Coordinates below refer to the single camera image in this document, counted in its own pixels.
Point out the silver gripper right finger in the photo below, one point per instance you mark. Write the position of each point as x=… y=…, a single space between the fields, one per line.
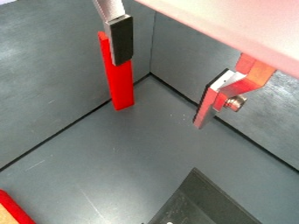
x=223 y=93

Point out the black curved holder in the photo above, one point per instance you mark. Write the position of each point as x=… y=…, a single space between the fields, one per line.
x=201 y=203

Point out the red shape sorting board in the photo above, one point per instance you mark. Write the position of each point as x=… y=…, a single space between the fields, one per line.
x=11 y=213

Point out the red arch block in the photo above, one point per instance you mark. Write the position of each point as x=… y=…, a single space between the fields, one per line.
x=119 y=76

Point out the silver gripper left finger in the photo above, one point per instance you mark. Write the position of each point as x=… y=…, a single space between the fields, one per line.
x=119 y=27

